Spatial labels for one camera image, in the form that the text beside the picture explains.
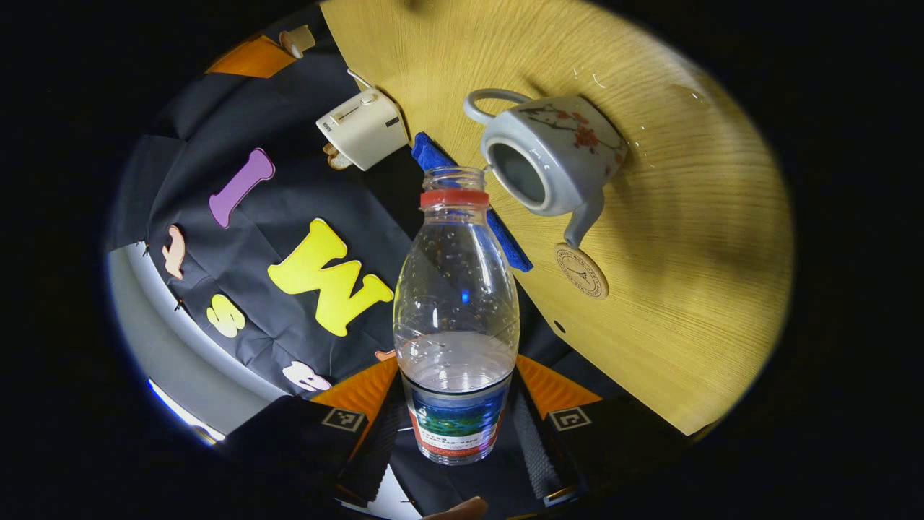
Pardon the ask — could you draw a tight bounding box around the black backdrop cloth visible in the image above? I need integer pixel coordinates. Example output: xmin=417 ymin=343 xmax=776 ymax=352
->
xmin=108 ymin=4 xmax=614 ymax=517

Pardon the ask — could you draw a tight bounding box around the white floral teacup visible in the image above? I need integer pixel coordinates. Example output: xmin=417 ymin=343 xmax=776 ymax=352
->
xmin=463 ymin=88 xmax=629 ymax=251

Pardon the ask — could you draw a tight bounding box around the white toaster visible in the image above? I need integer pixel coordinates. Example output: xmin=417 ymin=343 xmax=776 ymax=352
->
xmin=315 ymin=88 xmax=409 ymax=172

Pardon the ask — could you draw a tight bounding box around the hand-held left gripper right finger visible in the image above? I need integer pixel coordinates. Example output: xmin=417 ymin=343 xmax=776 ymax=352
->
xmin=507 ymin=354 xmax=690 ymax=506

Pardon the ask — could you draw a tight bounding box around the clear plastic water bottle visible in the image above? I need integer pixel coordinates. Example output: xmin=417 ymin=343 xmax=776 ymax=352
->
xmin=393 ymin=166 xmax=520 ymax=467

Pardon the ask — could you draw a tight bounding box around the blue folded towel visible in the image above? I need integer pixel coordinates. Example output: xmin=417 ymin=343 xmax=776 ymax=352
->
xmin=411 ymin=131 xmax=534 ymax=273

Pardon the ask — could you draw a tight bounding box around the round wooden coaster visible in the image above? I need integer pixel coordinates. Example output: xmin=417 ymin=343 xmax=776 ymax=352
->
xmin=554 ymin=243 xmax=609 ymax=300

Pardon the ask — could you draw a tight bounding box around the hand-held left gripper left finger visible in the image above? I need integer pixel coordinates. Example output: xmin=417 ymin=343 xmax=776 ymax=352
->
xmin=213 ymin=356 xmax=412 ymax=510

